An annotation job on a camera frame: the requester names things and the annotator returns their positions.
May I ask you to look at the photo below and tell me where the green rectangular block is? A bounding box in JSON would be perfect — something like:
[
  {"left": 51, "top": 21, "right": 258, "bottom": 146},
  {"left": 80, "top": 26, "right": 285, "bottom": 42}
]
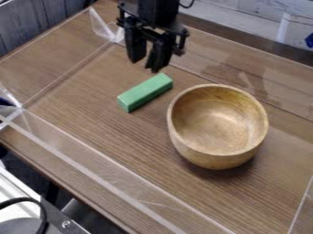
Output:
[{"left": 118, "top": 73, "right": 174, "bottom": 112}]

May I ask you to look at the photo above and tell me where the blue object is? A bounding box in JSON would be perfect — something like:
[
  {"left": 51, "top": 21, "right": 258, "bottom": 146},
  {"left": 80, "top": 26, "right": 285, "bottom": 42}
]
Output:
[{"left": 305, "top": 33, "right": 313, "bottom": 48}]

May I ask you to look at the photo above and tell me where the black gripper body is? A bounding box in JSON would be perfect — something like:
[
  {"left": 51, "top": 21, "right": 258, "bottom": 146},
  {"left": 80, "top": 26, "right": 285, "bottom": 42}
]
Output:
[{"left": 118, "top": 0, "right": 190, "bottom": 56}]

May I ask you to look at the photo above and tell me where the black cable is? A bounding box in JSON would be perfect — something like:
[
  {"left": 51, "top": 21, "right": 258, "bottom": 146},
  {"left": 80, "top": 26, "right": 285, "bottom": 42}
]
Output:
[{"left": 0, "top": 197, "right": 48, "bottom": 234}]

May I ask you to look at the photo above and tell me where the brown wooden bowl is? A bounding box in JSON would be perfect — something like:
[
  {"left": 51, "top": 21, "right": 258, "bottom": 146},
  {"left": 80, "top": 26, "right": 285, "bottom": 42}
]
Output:
[{"left": 166, "top": 84, "right": 269, "bottom": 170}]

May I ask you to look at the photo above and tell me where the grey metal bracket with screw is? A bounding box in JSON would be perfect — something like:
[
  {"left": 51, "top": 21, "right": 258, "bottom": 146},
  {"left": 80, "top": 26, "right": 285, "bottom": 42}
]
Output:
[{"left": 40, "top": 198, "right": 91, "bottom": 234}]

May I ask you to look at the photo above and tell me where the clear acrylic front barrier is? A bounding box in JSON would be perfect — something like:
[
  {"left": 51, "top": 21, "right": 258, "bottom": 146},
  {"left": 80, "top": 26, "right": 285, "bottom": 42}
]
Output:
[{"left": 0, "top": 87, "right": 235, "bottom": 234}]

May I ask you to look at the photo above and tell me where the clear acrylic corner bracket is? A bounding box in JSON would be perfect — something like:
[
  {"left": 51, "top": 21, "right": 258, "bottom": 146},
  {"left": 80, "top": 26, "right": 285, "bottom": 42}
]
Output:
[{"left": 88, "top": 7, "right": 124, "bottom": 43}]

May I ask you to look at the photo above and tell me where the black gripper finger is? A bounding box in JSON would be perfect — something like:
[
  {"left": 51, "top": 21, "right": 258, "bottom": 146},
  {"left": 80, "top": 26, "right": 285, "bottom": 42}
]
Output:
[
  {"left": 124, "top": 25, "right": 147, "bottom": 63},
  {"left": 146, "top": 38, "right": 175, "bottom": 73}
]

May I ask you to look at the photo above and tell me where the white container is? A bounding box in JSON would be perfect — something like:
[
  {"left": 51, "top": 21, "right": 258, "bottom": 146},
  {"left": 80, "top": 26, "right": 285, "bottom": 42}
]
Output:
[{"left": 277, "top": 9, "right": 313, "bottom": 51}]

